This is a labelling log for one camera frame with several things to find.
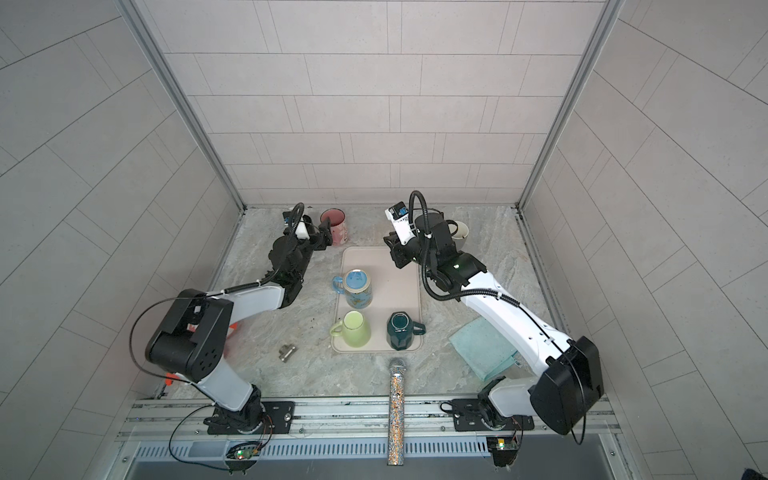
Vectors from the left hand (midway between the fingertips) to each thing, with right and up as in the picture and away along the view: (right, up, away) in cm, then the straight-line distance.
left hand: (326, 213), depth 86 cm
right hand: (+18, -7, -12) cm, 23 cm away
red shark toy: (-15, -28, -39) cm, 51 cm away
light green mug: (+10, -30, -10) cm, 33 cm away
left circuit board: (-12, -53, -22) cm, 59 cm away
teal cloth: (+44, -38, -5) cm, 58 cm away
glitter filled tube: (+21, -48, -17) cm, 55 cm away
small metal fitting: (-9, -38, -7) cm, 39 cm away
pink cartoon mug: (+1, -3, +10) cm, 10 cm away
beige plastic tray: (+20, -24, +7) cm, 32 cm away
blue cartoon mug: (+9, -20, -3) cm, 23 cm away
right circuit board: (+45, -55, -18) cm, 74 cm away
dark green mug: (+22, -30, -11) cm, 39 cm away
